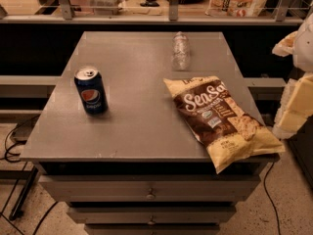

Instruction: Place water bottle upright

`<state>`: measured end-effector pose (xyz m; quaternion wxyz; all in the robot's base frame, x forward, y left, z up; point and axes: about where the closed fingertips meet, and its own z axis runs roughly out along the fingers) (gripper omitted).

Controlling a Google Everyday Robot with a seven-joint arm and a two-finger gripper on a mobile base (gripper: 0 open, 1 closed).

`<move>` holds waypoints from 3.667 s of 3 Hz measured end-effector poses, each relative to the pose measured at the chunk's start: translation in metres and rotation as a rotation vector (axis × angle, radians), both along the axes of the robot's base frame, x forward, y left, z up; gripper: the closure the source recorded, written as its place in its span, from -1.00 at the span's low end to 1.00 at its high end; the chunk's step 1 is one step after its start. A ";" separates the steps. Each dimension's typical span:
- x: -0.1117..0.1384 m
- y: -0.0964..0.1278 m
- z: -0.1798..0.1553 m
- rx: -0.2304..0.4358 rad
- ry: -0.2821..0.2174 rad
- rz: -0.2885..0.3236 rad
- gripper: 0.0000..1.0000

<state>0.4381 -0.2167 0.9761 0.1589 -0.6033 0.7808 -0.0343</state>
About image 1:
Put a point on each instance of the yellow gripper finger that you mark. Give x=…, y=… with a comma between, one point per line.
x=296, y=106
x=285, y=46

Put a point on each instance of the grey metal shelf rail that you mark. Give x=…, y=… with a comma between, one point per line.
x=131, y=12

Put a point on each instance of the grey drawer cabinet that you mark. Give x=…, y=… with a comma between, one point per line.
x=136, y=169

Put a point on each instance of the clear plastic water bottle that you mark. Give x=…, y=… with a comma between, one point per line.
x=181, y=52

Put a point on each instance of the blue Pepsi soda can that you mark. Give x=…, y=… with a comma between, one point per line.
x=90, y=87

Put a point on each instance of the Sea Salt chips bag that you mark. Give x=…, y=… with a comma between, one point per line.
x=227, y=132

